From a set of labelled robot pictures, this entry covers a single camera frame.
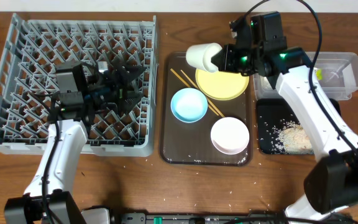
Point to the dark brown serving tray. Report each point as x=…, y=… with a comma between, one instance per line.
x=190, y=144

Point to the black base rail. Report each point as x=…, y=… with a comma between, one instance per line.
x=197, y=218

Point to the light blue bowl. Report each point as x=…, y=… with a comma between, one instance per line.
x=189, y=105

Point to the black waste tray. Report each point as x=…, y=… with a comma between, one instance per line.
x=272, y=111

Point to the grey plastic dish rack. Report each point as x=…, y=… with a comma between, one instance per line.
x=34, y=49

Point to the clear plastic bin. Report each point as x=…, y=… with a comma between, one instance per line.
x=340, y=74

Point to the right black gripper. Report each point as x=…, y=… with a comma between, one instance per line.
x=227, y=53

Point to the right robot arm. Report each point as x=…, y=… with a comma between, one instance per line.
x=261, y=48

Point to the left wooden chopstick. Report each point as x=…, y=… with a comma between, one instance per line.
x=187, y=85

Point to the yellow plate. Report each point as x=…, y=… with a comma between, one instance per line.
x=221, y=85

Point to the pile of rice waste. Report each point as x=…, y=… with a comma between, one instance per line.
x=286, y=137

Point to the green snack wrapper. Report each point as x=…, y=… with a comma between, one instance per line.
x=318, y=73

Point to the wooden chopstick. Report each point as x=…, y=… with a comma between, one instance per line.
x=196, y=86
x=187, y=85

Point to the right wooden chopstick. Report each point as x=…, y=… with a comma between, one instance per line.
x=196, y=86

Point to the small white cup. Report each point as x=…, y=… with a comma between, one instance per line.
x=199, y=56

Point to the white plate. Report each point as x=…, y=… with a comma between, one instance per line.
x=230, y=135

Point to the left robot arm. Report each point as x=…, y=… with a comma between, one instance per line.
x=84, y=91

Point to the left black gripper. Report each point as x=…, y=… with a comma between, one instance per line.
x=120, y=90

